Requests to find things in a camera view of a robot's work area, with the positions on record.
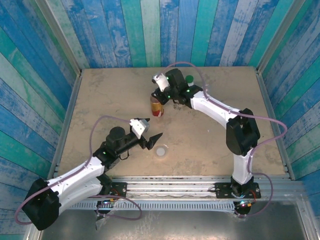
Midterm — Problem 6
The amber tea bottle red label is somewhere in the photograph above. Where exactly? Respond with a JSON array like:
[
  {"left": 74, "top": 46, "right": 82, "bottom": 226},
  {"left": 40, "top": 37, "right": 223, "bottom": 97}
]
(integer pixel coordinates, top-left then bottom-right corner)
[{"left": 149, "top": 93, "right": 165, "bottom": 118}]

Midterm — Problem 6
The large translucent white cap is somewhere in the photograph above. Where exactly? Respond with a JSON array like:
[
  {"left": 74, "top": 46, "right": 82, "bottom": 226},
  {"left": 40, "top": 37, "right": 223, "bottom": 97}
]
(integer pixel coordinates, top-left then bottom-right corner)
[{"left": 155, "top": 146, "right": 168, "bottom": 158}]

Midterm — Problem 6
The electronics board with LEDs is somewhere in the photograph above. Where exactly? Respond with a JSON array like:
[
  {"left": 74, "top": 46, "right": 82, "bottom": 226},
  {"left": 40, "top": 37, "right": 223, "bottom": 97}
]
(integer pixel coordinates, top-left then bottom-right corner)
[
  {"left": 96, "top": 198, "right": 119, "bottom": 214},
  {"left": 234, "top": 198, "right": 257, "bottom": 216}
]

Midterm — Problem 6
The steel sheet panel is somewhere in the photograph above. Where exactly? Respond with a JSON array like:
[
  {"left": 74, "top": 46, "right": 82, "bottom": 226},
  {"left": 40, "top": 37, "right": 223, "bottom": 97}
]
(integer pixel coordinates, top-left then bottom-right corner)
[{"left": 39, "top": 208, "right": 308, "bottom": 240}]

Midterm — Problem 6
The aluminium mounting rail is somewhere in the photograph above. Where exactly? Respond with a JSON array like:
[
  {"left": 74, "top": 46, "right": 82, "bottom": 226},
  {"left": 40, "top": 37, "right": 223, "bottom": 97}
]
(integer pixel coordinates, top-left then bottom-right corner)
[{"left": 37, "top": 176, "right": 305, "bottom": 201}]

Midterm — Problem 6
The aluminium table side rail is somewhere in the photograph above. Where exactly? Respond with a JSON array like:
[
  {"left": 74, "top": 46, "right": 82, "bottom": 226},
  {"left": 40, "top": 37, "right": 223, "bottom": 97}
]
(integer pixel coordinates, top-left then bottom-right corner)
[
  {"left": 46, "top": 72, "right": 83, "bottom": 180},
  {"left": 256, "top": 68, "right": 296, "bottom": 180}
]

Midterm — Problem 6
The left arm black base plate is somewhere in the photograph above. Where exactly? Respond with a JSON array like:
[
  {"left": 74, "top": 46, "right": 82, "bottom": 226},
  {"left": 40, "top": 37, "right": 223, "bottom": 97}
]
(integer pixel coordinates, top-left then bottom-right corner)
[{"left": 87, "top": 181, "right": 128, "bottom": 200}]

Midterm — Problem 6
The grey slotted cable duct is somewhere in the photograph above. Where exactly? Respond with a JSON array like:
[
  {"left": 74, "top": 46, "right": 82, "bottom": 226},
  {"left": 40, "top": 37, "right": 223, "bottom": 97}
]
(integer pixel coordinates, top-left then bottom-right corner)
[{"left": 47, "top": 201, "right": 237, "bottom": 212}]

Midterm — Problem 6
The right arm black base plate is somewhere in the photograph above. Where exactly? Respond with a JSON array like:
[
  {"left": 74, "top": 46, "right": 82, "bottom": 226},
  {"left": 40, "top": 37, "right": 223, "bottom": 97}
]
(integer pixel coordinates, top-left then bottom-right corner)
[{"left": 215, "top": 182, "right": 261, "bottom": 200}]

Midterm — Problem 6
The aluminium frame post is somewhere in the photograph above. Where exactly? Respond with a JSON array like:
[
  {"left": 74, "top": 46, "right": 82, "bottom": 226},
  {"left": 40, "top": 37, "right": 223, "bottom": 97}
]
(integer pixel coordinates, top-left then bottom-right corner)
[
  {"left": 256, "top": 0, "right": 307, "bottom": 72},
  {"left": 34, "top": 0, "right": 83, "bottom": 76}
]

